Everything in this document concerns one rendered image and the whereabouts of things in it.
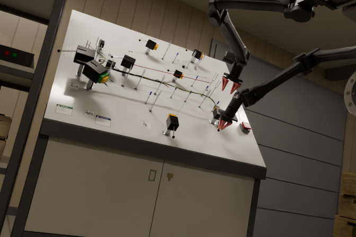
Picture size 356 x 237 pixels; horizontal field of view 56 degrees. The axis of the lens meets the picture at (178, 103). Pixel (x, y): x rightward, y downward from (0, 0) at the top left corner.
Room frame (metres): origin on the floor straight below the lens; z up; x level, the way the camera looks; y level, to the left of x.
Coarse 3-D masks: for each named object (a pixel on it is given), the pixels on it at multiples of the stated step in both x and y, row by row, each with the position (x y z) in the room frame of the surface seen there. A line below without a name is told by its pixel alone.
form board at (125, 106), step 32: (96, 32) 1.99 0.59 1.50; (128, 32) 2.15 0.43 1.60; (64, 64) 1.68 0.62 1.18; (160, 64) 2.07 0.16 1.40; (192, 64) 2.24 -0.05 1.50; (224, 64) 2.45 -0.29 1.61; (64, 96) 1.54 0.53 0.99; (96, 96) 1.64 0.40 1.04; (128, 96) 1.74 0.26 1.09; (160, 96) 1.85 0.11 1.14; (192, 96) 1.99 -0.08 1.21; (224, 96) 2.14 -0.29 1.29; (96, 128) 1.51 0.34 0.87; (128, 128) 1.59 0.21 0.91; (160, 128) 1.69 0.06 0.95; (192, 128) 1.80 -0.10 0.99; (224, 128) 1.92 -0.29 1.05; (256, 160) 1.86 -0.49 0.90
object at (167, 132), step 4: (168, 116) 1.63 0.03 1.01; (172, 116) 1.63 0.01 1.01; (168, 120) 1.62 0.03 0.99; (172, 120) 1.61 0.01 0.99; (176, 120) 1.62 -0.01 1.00; (168, 124) 1.61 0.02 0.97; (172, 124) 1.59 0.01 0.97; (176, 124) 1.60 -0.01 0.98; (168, 128) 1.61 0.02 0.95; (172, 128) 1.62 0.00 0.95; (176, 128) 1.62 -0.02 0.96; (164, 132) 1.68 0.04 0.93; (168, 132) 1.66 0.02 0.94; (172, 136) 1.58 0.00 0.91
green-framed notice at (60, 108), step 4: (56, 104) 1.49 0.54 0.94; (60, 104) 1.50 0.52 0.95; (56, 108) 1.48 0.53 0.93; (60, 108) 1.49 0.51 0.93; (64, 108) 1.50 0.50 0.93; (68, 108) 1.51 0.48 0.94; (72, 108) 1.52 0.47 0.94; (56, 112) 1.47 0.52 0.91; (60, 112) 1.48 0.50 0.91; (64, 112) 1.49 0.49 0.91; (68, 112) 1.50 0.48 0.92; (72, 112) 1.50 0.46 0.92
